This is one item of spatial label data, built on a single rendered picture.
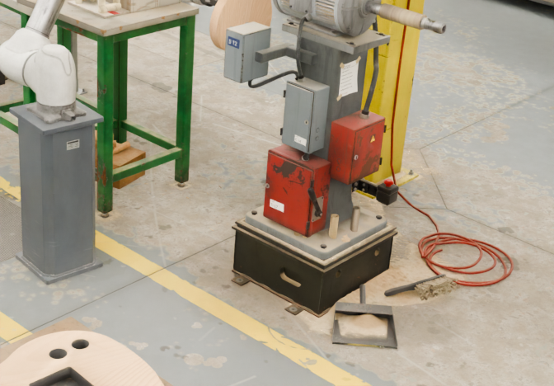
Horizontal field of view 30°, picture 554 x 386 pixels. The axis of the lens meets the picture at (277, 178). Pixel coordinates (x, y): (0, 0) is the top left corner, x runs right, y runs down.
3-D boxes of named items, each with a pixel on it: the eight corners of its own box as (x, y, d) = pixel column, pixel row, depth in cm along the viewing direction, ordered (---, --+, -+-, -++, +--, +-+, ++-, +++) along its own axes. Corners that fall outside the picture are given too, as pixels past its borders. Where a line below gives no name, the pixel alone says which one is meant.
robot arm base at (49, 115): (53, 128, 404) (53, 115, 401) (25, 109, 418) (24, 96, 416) (93, 118, 415) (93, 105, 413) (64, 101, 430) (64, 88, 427)
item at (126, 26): (193, 154, 517) (199, 7, 484) (103, 188, 476) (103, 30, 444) (111, 117, 552) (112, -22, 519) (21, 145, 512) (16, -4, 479)
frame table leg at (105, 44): (113, 216, 489) (114, 34, 450) (104, 219, 485) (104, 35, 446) (105, 212, 492) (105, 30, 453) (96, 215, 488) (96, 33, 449)
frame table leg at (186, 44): (189, 185, 524) (196, 14, 485) (180, 189, 520) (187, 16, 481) (181, 182, 527) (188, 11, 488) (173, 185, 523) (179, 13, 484)
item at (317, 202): (326, 220, 420) (330, 181, 413) (307, 229, 412) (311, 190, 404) (321, 217, 422) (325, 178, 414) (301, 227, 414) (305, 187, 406)
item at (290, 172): (325, 229, 427) (334, 148, 412) (306, 239, 419) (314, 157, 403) (279, 208, 442) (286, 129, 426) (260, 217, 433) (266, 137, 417)
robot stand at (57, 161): (47, 285, 431) (43, 131, 400) (14, 257, 449) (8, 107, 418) (103, 266, 448) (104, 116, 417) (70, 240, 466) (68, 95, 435)
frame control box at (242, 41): (302, 96, 410) (307, 34, 399) (266, 109, 395) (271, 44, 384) (256, 78, 424) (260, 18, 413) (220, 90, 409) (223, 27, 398)
